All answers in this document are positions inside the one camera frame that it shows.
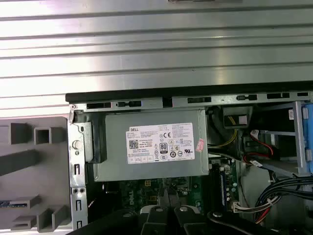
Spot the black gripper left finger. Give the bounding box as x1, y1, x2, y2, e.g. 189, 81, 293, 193
70, 188, 169, 235

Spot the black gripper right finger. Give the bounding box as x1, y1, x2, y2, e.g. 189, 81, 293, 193
169, 189, 278, 235

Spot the green motherboard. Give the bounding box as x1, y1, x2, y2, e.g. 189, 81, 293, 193
94, 159, 239, 223

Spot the black RAM slot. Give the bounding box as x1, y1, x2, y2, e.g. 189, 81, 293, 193
212, 163, 220, 212

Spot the RAM stick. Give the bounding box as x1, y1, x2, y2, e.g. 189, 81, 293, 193
219, 168, 227, 210
0, 200, 25, 208

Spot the white board connector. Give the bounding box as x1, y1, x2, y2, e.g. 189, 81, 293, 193
231, 201, 269, 213

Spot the grey power supply unit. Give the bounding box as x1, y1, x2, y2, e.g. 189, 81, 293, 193
94, 109, 210, 182

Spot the black PC case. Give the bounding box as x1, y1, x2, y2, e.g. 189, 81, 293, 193
65, 86, 313, 235

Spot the grey parts rack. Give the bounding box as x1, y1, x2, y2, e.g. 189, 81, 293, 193
0, 116, 73, 232

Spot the blue disk carrier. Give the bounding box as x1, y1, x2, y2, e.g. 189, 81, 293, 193
301, 104, 313, 176

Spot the silver drive cage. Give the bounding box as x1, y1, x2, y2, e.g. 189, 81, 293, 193
241, 100, 313, 178

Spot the black cable bundle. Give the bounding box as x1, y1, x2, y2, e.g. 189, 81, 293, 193
254, 177, 313, 225

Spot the yellow power wire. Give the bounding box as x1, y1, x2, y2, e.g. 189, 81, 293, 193
229, 117, 238, 148

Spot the thin red wire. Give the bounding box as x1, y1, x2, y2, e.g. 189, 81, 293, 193
242, 143, 274, 164

